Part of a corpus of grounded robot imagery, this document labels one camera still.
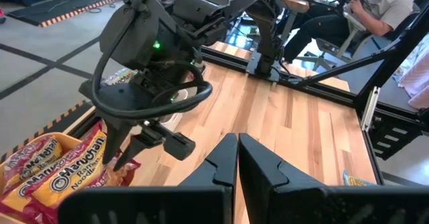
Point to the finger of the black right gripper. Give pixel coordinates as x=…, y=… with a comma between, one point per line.
x=135, y=148
x=114, y=137

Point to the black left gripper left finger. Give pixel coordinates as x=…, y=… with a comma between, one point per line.
x=221, y=170

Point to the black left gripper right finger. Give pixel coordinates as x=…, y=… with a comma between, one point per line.
x=264, y=173

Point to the Maruchan ramen noodle packets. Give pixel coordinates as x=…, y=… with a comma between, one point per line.
x=83, y=163

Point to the red Maruchan roast beef packet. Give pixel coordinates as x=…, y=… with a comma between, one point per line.
x=33, y=157
x=13, y=197

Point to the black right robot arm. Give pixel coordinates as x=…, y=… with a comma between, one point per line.
x=214, y=2

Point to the yellow plastic bin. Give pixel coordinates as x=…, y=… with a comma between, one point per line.
x=68, y=141

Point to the black floor mat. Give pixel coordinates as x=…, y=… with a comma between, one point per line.
x=60, y=4

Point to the black slotted gusset plate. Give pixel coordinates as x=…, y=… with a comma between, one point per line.
x=375, y=130

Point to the black rig diagonal brace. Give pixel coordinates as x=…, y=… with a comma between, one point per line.
x=345, y=68

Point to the grey office chair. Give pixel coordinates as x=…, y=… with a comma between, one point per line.
x=328, y=46

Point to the pink hanging curtain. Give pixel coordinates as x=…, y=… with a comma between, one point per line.
x=419, y=86

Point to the seated person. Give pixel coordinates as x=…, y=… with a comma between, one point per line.
x=392, y=6

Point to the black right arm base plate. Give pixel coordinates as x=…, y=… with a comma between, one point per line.
x=254, y=74

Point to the black rig base rail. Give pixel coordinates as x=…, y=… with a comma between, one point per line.
x=318, y=90

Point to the black table edge rail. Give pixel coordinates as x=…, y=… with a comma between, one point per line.
x=373, y=160

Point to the silver aluminium bracket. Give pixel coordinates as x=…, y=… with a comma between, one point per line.
x=370, y=110

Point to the black rig frame post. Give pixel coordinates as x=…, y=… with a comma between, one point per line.
x=388, y=66

